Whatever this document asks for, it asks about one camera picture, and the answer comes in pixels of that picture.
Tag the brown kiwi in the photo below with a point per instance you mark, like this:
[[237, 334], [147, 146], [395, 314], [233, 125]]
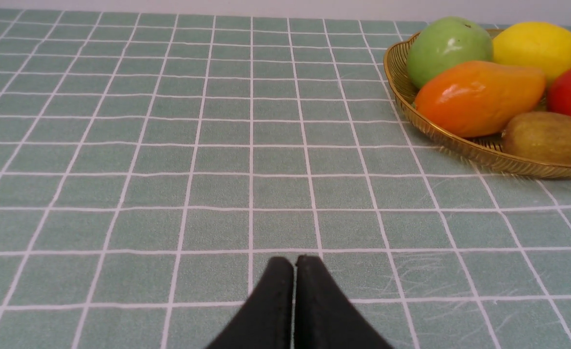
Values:
[[540, 136]]

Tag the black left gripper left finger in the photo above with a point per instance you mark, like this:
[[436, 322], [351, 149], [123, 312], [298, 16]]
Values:
[[264, 321]]

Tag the orange mango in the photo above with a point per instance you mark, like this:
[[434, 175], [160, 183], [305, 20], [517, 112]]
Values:
[[478, 98]]

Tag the green checkered tablecloth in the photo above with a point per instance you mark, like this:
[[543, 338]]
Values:
[[151, 164]]

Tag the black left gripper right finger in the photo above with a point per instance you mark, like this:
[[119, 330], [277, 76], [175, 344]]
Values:
[[324, 318]]

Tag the yellow lemon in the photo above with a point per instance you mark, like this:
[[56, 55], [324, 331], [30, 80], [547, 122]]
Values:
[[538, 44]]

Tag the gold wire fruit basket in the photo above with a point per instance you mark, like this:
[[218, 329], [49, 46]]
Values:
[[484, 151]]

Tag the green apple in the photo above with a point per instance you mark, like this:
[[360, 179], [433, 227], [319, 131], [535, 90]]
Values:
[[445, 43]]

